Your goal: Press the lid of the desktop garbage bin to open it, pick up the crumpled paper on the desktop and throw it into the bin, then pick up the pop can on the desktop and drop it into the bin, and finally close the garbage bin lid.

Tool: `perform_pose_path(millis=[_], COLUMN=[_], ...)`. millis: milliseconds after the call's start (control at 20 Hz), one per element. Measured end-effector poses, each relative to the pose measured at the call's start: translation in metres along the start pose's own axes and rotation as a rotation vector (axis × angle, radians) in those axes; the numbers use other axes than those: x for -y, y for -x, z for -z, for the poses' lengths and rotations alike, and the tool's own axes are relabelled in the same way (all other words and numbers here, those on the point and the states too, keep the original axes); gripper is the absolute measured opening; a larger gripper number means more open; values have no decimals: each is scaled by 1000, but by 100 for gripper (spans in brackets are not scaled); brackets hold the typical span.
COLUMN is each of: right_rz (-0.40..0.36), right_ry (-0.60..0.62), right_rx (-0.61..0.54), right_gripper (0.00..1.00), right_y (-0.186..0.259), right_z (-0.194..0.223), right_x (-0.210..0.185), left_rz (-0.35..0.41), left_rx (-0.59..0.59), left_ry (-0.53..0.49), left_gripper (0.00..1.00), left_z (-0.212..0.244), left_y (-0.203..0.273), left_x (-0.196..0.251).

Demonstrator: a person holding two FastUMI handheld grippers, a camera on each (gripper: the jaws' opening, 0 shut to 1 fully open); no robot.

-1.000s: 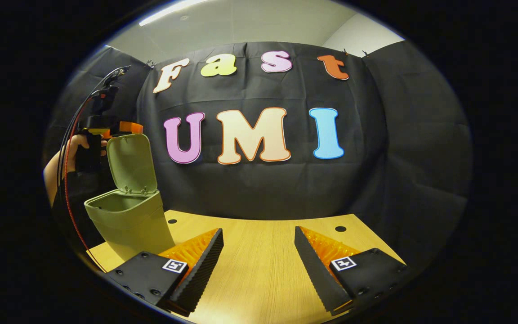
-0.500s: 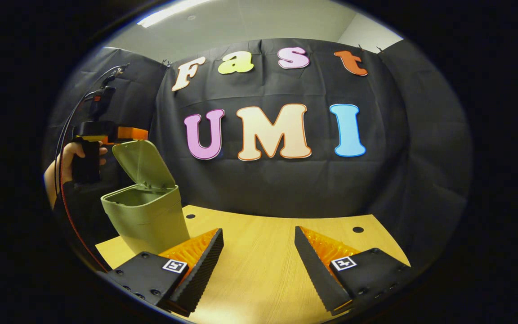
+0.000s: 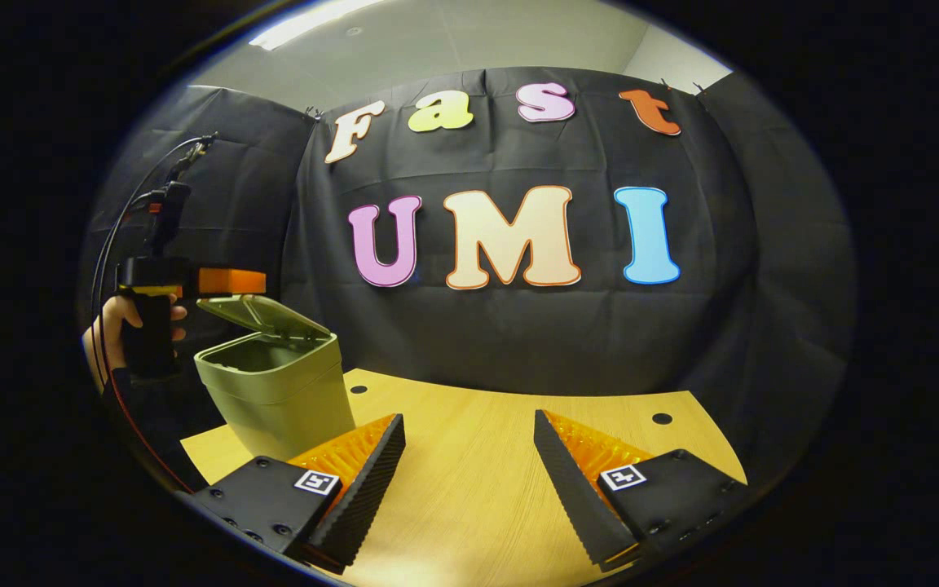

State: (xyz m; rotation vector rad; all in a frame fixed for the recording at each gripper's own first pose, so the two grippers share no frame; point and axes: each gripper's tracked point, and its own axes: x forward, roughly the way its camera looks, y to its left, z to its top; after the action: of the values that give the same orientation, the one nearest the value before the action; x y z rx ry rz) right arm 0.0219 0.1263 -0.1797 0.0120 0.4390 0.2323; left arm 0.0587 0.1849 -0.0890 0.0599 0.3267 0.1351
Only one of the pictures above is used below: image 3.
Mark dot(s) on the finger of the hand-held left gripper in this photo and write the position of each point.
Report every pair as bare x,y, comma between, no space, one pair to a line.
229,281

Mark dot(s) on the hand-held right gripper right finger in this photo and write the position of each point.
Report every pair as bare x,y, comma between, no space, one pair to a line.
575,497

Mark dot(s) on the wooden desktop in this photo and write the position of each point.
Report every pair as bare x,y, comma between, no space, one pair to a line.
478,456

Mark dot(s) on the light green desktop garbage bin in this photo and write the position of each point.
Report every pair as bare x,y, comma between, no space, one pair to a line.
274,399

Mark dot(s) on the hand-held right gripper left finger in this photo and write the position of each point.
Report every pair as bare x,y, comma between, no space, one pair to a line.
363,497

